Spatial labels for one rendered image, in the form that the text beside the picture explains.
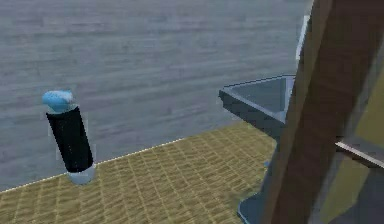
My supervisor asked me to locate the grey blue open box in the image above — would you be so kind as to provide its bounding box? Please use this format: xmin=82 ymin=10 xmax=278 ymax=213
xmin=218 ymin=74 xmax=298 ymax=141

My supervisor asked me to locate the blue capped black bottle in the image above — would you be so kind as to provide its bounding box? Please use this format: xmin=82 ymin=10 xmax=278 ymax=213
xmin=41 ymin=89 xmax=98 ymax=186

